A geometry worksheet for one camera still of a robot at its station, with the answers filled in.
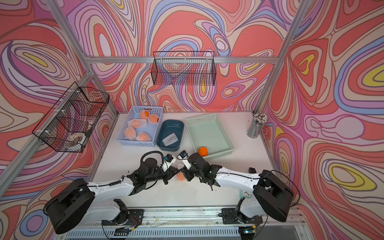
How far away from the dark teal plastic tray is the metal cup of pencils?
0.48 m

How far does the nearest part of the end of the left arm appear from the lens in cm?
64

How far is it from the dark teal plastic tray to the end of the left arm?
0.88 ft

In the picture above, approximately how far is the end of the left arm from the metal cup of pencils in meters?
0.63

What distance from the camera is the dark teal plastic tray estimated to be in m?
0.99

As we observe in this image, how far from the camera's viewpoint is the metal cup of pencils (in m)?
0.93
